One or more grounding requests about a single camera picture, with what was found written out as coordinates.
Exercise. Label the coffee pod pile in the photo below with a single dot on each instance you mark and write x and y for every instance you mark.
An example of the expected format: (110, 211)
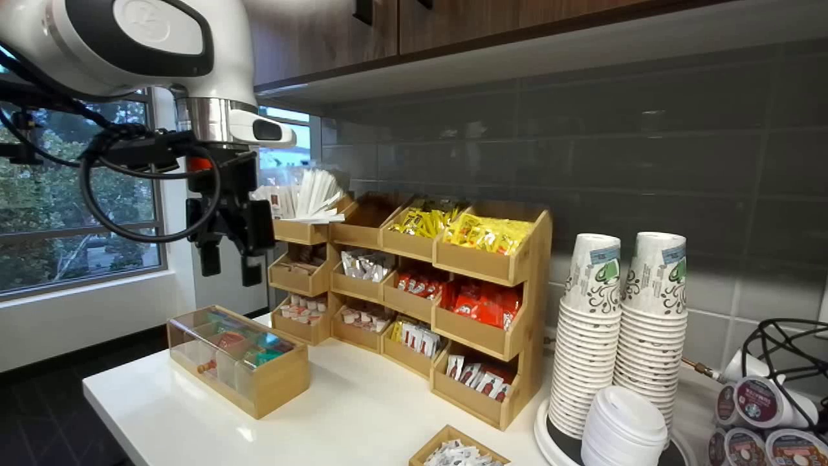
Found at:
(759, 423)

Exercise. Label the wooden upper cabinet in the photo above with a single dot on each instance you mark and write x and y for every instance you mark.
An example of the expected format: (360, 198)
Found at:
(340, 51)

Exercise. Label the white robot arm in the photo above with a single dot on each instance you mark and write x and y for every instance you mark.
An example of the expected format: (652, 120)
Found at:
(69, 56)

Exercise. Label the white cup lid stack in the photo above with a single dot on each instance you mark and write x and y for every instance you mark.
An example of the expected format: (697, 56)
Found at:
(621, 430)

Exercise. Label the red sugar packets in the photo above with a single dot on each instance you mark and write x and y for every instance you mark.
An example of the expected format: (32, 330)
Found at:
(461, 296)

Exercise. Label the bamboo tiered condiment shelf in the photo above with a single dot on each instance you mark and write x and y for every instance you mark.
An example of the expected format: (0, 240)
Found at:
(340, 280)

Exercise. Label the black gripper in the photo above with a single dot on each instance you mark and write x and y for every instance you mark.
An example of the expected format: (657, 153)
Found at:
(226, 192)

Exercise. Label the right paper cup stack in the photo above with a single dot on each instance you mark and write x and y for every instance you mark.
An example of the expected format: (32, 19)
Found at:
(652, 318)

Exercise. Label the yellow sweetener packets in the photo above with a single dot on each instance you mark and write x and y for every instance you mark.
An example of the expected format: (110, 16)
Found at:
(465, 228)

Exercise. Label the bamboo tea box clear lid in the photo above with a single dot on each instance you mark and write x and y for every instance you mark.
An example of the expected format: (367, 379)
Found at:
(239, 359)

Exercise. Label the black wire pod basket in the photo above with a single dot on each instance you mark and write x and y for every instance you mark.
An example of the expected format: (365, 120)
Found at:
(796, 369)

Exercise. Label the left paper cup stack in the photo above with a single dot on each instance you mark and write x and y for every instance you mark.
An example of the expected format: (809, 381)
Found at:
(587, 331)

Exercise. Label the paper cup stack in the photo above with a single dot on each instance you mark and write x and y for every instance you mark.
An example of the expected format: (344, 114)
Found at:
(587, 331)
(652, 318)

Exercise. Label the small bamboo sweetener tray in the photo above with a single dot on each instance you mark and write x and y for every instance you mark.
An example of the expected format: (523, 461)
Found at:
(452, 447)

